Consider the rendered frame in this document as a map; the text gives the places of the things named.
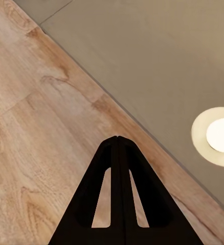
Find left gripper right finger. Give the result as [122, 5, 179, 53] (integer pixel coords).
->
[117, 136, 204, 245]

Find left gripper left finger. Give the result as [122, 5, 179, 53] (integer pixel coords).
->
[48, 136, 125, 245]

